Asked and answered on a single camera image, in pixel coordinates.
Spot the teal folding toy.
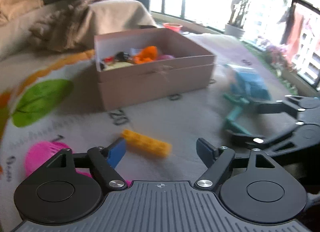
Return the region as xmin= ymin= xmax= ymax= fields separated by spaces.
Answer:
xmin=223 ymin=93 xmax=251 ymax=135

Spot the yellow building brick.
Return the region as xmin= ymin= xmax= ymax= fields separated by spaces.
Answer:
xmin=121 ymin=129 xmax=172 ymax=157

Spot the blue tissue pack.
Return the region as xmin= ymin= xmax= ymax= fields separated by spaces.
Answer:
xmin=223 ymin=64 xmax=271 ymax=101

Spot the pink toy spoon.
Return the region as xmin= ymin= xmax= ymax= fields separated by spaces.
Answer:
xmin=24 ymin=139 xmax=126 ymax=177

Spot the colourful play mat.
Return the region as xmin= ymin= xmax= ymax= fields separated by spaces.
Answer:
xmin=1 ymin=33 xmax=316 ymax=231

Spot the white plant pot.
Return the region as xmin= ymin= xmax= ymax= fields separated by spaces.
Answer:
xmin=224 ymin=24 xmax=245 ymax=39

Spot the pink cardboard box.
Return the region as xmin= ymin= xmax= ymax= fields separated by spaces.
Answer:
xmin=94 ymin=28 xmax=216 ymax=110

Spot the orange toy in box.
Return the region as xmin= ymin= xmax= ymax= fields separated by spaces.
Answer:
xmin=133 ymin=46 xmax=158 ymax=64

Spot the red plastic basin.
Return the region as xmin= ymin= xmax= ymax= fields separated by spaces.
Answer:
xmin=163 ymin=23 xmax=183 ymax=32

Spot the brown crumpled blanket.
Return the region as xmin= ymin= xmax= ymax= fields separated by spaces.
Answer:
xmin=28 ymin=0 xmax=108 ymax=53

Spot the beige sofa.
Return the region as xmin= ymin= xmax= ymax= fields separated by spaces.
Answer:
xmin=1 ymin=0 xmax=156 ymax=60

